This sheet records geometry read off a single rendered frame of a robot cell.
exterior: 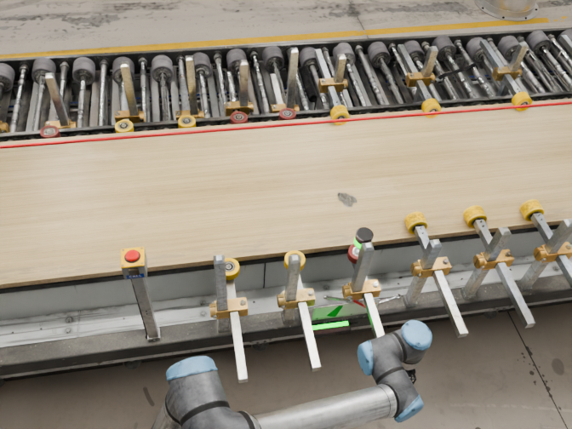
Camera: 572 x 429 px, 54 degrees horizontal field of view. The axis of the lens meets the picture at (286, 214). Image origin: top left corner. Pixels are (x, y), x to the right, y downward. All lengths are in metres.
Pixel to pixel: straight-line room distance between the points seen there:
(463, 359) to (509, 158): 1.06
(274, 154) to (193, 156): 0.35
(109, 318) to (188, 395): 1.09
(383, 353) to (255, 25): 3.73
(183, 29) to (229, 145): 2.51
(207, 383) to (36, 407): 1.73
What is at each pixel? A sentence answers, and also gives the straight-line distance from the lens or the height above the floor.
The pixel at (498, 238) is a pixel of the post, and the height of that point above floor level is 1.10.
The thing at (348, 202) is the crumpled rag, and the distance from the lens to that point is 2.30.
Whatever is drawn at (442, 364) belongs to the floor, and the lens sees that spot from 3.05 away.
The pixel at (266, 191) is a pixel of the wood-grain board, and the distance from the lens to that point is 2.31.
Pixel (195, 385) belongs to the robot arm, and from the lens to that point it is 1.32.
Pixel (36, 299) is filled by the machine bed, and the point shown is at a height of 0.74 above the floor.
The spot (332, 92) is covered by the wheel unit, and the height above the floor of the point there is 0.96.
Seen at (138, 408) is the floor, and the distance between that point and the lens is 2.85.
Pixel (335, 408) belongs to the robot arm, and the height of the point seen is 1.28.
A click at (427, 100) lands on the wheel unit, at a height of 0.98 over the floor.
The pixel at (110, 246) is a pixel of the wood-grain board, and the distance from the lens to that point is 2.20.
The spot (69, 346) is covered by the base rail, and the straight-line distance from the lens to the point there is 2.25.
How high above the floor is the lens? 2.63
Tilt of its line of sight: 51 degrees down
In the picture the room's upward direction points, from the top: 5 degrees clockwise
